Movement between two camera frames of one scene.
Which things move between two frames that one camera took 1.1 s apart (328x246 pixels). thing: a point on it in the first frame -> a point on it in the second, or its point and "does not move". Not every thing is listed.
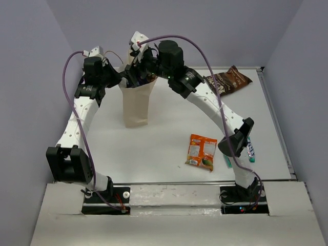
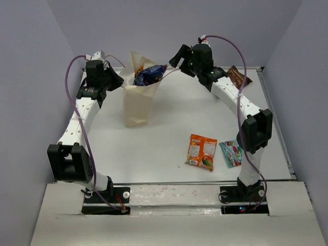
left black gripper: x=116 y=76 does not move
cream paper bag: x=136 y=100 does not move
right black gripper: x=130 y=71 -> x=187 y=53
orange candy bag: x=201 y=151 does not move
